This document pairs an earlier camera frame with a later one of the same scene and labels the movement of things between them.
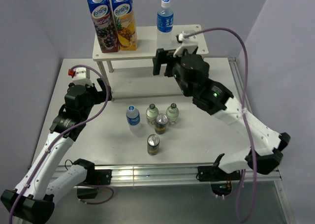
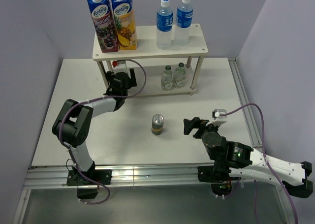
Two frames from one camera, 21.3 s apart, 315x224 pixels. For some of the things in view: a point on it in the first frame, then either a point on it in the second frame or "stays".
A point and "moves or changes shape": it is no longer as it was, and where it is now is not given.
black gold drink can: (153, 144) to (158, 120)
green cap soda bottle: (151, 113) to (167, 80)
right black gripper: (161, 57) to (196, 122)
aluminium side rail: (237, 81) stays
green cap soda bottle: (172, 113) moves or changes shape
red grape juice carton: (104, 21) stays
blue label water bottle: (165, 18) stays
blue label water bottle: (133, 115) to (183, 20)
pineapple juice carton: (122, 3) stays
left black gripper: (99, 95) to (131, 81)
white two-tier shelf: (129, 75) stays
